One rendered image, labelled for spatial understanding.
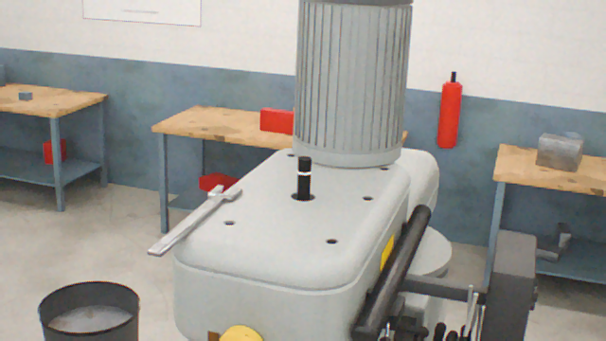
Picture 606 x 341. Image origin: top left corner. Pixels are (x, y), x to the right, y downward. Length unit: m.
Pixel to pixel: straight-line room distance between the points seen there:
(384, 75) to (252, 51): 4.50
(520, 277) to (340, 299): 0.47
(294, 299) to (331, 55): 0.45
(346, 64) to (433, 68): 4.12
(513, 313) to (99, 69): 5.45
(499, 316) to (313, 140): 0.46
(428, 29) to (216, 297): 4.44
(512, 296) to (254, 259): 0.56
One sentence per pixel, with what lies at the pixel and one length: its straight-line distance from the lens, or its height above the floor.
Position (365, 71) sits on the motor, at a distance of 1.13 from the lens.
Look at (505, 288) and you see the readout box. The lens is 1.25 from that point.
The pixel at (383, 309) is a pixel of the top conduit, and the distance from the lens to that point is 0.92.
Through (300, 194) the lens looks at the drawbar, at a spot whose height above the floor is 1.90.
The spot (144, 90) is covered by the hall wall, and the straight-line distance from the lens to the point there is 6.15.
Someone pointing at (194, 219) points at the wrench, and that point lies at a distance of 0.93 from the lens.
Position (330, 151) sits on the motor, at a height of 1.92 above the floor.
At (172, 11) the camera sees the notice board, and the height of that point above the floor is 1.64.
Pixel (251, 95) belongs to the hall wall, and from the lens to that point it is 5.67.
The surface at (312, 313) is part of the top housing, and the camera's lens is 0.85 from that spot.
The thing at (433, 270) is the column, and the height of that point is 1.56.
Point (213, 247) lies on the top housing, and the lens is 0.87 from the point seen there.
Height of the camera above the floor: 2.26
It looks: 19 degrees down
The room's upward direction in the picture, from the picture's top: 3 degrees clockwise
